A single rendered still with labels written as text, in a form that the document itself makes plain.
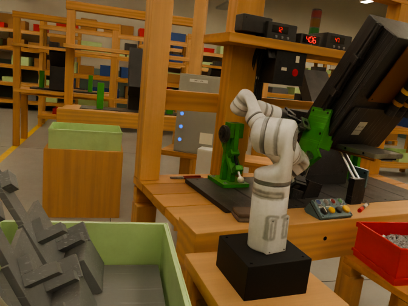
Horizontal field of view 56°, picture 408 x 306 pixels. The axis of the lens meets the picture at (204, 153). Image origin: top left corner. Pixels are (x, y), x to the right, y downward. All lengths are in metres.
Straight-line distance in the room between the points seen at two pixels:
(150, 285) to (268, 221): 0.32
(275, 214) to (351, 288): 0.57
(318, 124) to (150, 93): 0.71
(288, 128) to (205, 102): 0.96
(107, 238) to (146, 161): 0.69
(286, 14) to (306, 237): 11.56
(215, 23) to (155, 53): 10.29
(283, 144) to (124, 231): 0.46
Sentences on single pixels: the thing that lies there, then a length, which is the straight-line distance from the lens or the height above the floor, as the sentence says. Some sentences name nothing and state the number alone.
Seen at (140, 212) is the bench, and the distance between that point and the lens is 1.73.
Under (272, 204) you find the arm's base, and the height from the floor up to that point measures 1.07.
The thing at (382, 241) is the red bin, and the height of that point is 0.91.
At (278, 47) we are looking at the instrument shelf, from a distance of 1.75.
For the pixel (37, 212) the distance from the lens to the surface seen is 0.94.
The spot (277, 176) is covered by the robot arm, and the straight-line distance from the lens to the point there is 0.92.
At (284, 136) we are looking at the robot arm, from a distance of 0.89.
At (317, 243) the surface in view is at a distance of 1.44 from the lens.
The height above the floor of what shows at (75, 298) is 0.93.
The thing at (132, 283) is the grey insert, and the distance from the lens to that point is 0.98.
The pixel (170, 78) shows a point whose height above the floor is 1.24.
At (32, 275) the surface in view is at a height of 1.00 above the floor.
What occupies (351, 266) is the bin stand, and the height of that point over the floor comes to 0.78.
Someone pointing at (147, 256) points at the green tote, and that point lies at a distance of 1.06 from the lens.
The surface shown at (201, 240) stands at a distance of 1.16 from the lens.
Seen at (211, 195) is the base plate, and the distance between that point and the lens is 1.49.
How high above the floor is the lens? 1.35
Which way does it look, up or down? 11 degrees down
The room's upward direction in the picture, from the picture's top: 6 degrees clockwise
